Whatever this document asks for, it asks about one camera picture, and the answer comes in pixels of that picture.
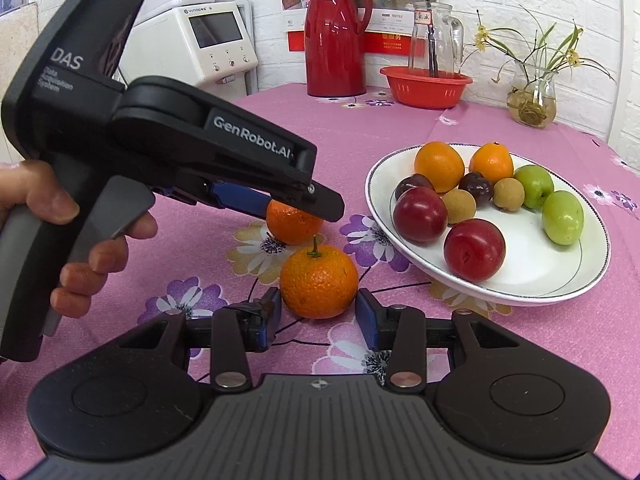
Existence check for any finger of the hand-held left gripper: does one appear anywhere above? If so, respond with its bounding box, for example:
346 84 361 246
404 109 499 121
270 180 346 222
165 177 274 220

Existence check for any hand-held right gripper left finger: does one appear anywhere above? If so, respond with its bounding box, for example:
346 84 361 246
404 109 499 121
117 287 284 394

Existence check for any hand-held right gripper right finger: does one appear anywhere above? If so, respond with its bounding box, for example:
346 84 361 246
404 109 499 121
355 288 521 394

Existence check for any stemmed orange tangerine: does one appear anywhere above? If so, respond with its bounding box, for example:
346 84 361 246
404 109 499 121
279 235 360 320

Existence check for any dark purple plum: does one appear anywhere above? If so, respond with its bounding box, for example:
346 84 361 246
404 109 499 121
458 171 495 208
394 173 435 201

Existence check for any red plum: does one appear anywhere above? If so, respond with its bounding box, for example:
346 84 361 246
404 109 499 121
443 218 507 283
392 186 449 246

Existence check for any brown kiwi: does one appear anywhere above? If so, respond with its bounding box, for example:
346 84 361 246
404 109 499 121
493 177 526 212
441 188 477 225

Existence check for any white plate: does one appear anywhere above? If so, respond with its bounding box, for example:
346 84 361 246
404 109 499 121
365 143 612 307

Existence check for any smooth orange with nub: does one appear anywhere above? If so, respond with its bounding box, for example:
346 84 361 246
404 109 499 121
469 142 515 186

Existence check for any green jujube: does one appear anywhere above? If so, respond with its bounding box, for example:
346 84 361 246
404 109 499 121
542 190 585 246
514 164 555 210

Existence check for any person's left hand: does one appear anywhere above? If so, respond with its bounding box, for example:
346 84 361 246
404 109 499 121
0 160 159 319

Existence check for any pink floral tablecloth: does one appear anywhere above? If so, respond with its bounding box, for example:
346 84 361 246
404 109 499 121
0 82 640 480

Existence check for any white appliance with screen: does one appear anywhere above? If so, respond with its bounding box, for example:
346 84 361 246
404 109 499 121
120 0 259 98

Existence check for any red plastic basket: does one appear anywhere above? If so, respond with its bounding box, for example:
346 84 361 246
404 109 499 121
380 66 474 110

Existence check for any red thermos jug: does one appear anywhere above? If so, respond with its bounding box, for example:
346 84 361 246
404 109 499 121
304 0 374 98

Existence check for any dark stick in pitcher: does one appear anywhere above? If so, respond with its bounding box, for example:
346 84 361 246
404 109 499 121
425 20 440 77

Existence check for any glass pitcher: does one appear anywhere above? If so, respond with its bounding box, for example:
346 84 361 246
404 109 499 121
407 2 465 78

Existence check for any glass vase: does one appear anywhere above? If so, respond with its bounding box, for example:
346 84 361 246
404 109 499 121
506 62 557 128

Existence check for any green flowering plant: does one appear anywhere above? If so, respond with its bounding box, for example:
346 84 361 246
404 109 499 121
460 5 617 91

